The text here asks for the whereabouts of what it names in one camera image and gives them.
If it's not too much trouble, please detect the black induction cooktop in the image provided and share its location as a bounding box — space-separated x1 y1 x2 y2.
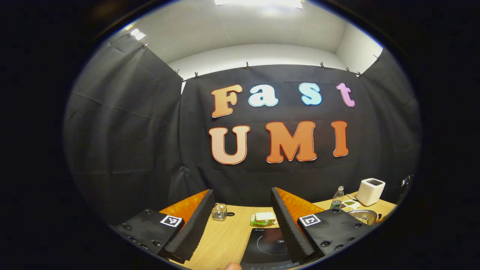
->
240 227 300 270

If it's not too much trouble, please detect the large ceiling light panel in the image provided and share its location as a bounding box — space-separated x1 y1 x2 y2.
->
214 0 303 9

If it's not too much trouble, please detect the white toaster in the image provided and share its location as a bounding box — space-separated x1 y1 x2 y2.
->
355 178 386 206

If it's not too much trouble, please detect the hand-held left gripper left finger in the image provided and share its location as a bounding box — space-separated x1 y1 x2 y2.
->
109 189 215 264

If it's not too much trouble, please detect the steel pot with black handle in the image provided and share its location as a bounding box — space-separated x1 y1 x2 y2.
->
347 209 383 225

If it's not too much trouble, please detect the small glass shaker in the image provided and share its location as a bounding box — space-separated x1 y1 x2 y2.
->
211 203 228 221

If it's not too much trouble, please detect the row of black cloth clips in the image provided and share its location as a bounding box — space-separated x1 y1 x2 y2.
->
142 41 380 79

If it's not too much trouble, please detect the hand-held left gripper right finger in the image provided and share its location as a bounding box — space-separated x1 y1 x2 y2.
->
270 187 372 265

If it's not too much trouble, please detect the white divided bean tray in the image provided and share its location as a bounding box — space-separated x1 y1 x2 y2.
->
339 200 361 213

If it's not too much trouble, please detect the black backdrop cloth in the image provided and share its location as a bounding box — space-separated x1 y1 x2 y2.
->
64 32 422 225

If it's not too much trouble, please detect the sandwich with lettuce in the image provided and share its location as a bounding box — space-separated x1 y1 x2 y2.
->
250 212 278 227

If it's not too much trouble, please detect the clear plastic water bottle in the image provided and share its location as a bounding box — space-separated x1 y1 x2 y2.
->
330 186 345 210

